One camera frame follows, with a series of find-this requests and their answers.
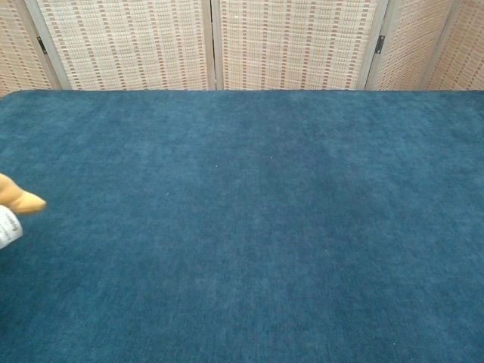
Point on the black screen hinge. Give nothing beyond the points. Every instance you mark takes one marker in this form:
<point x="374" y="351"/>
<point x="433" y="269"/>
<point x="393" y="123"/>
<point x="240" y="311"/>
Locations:
<point x="41" y="44"/>
<point x="379" y="44"/>

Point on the yellow plush toy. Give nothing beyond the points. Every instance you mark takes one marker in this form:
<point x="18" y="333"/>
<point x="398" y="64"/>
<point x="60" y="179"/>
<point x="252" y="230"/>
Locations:
<point x="22" y="202"/>

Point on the woven folding screen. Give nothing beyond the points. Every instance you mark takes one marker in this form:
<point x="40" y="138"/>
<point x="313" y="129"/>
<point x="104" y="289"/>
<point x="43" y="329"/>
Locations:
<point x="287" y="45"/>

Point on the blue velvet table cloth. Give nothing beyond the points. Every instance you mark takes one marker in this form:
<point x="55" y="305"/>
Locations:
<point x="242" y="227"/>

